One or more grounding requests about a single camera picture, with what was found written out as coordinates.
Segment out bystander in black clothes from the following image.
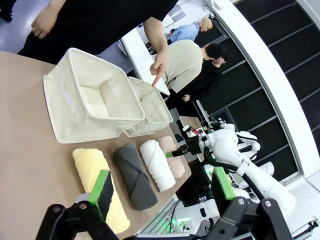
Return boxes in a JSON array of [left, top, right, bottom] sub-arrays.
[[164, 58, 227, 118]]

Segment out person's left forearm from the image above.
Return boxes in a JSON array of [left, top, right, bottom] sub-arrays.
[[146, 24, 169, 56]]

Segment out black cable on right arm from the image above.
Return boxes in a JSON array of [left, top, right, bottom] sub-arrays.
[[203, 147, 266, 201]]

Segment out person's left hand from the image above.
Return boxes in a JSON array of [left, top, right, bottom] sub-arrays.
[[149, 51, 169, 88]]

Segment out person in black t-shirt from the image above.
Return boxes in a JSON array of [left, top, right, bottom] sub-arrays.
[[17, 0, 180, 66]]

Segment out yellow towel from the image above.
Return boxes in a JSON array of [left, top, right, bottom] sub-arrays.
[[72, 147, 131, 235]]

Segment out person's right forearm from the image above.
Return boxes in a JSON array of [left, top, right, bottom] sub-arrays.
[[44, 0, 65, 12]]

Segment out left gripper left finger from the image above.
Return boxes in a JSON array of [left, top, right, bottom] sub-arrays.
[[34, 169, 119, 240]]

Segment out person in blue shirt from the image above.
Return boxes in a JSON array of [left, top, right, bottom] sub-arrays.
[[167, 17, 213, 45]]

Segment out person's right hand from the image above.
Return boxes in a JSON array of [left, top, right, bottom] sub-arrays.
[[31, 6, 60, 40]]

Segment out grey towel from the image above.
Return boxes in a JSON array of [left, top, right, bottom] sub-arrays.
[[112, 141, 159, 211]]

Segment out white power strip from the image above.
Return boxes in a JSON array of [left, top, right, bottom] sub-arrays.
[[183, 126, 204, 138]]

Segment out white table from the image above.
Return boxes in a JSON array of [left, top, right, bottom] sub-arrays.
[[121, 26, 171, 96]]

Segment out white towel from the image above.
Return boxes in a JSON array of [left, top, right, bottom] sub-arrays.
[[139, 139, 177, 193]]

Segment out person in beige sweater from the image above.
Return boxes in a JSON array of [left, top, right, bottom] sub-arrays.
[[162, 39, 232, 94]]

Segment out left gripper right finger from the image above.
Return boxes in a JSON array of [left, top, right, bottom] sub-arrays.
[[204, 166, 296, 240]]

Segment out cream fabric basket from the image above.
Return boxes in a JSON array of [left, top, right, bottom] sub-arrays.
[[123, 76, 174, 138], [42, 47, 146, 145]]

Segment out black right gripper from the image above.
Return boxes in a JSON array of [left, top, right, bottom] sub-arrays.
[[164, 139, 208, 159]]

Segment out white machine housing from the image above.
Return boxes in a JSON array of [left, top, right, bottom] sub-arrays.
[[174, 198, 222, 235]]

